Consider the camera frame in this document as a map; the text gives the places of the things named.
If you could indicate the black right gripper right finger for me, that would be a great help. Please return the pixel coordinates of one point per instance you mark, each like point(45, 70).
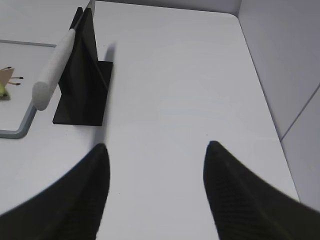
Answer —
point(245, 207)

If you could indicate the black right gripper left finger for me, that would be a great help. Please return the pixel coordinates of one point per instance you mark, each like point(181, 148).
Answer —
point(70, 209)

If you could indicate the white-handled kitchen knife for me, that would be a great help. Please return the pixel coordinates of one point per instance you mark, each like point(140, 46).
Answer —
point(43, 89)

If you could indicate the yellow plastic banana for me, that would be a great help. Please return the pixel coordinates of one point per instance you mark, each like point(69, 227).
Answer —
point(3, 92)

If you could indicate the black knife stand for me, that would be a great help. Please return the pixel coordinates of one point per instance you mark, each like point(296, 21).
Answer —
point(85, 81)

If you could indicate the grey-rimmed deer cutting board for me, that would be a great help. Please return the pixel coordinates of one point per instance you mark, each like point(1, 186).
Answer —
point(21, 64)

